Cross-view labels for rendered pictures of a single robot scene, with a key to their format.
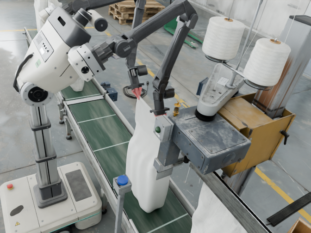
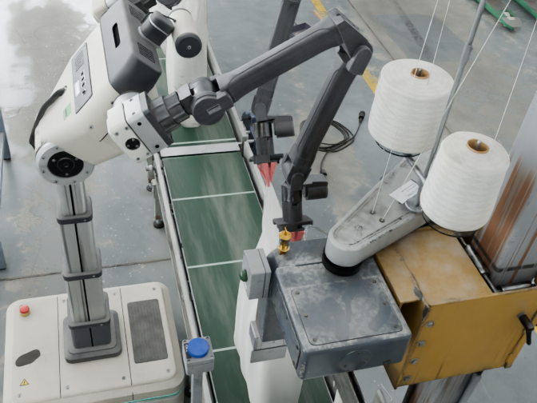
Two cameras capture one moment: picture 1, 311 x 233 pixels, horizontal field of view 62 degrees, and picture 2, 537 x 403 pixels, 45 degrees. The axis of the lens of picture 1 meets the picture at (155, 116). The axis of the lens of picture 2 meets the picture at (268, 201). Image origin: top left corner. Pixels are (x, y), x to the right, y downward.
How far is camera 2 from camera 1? 0.53 m
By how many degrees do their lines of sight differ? 15
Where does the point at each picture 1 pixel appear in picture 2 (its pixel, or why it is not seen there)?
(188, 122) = (300, 272)
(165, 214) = not seen: outside the picture
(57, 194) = (102, 342)
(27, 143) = not seen: hidden behind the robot
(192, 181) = not seen: hidden behind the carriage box
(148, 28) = (261, 73)
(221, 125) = (365, 289)
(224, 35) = (399, 108)
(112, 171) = (214, 317)
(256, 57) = (435, 172)
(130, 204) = (231, 391)
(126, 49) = (212, 110)
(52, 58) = (86, 109)
